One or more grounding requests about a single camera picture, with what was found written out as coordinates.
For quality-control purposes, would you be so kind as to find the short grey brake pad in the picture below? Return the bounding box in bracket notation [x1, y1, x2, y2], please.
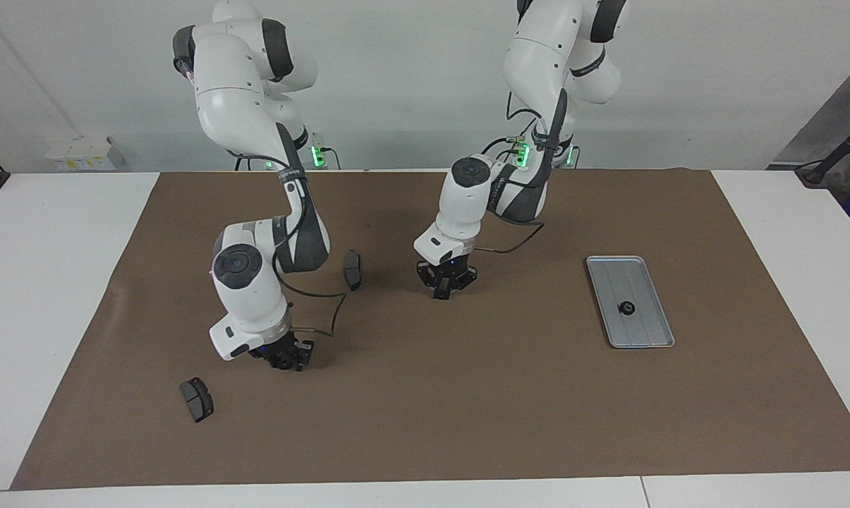
[179, 377, 215, 424]

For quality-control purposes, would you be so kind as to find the white cardboard box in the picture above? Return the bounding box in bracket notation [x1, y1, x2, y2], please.
[44, 136, 126, 172]

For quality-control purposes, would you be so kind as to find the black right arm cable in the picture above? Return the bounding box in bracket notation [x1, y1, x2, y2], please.
[273, 279, 349, 338]

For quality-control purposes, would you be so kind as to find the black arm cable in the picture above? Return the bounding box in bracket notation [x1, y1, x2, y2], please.
[273, 279, 349, 338]
[470, 106, 573, 256]

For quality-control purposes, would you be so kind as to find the power socket with green light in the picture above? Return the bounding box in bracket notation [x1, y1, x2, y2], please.
[309, 131, 341, 170]
[506, 134, 538, 170]

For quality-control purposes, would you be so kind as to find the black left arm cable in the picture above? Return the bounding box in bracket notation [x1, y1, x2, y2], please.
[470, 106, 573, 256]

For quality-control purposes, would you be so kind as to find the black stand base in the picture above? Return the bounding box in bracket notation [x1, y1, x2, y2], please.
[795, 113, 850, 188]

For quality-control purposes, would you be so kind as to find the brown table mat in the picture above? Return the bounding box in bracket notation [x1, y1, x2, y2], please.
[10, 168, 850, 491]

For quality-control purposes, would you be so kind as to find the silver metal tray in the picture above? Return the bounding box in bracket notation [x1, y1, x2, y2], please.
[585, 255, 676, 349]

